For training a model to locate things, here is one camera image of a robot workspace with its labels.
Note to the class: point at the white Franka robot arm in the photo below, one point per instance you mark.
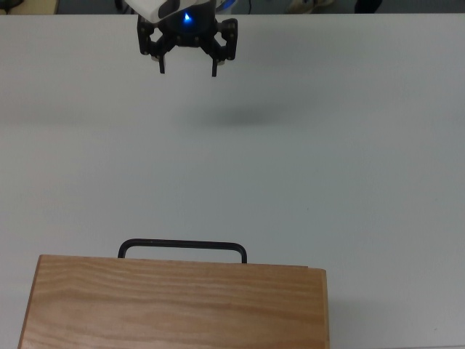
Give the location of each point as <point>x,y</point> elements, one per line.
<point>149,6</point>

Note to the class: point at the wooden cabinet box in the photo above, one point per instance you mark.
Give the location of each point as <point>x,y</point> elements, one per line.
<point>174,309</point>

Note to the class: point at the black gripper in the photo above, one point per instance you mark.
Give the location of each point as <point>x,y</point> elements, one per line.
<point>189,34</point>

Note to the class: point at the tan board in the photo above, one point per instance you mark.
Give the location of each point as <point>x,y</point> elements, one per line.
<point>39,6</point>

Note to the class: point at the dark floor object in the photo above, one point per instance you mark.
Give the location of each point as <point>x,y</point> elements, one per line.
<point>367,5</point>

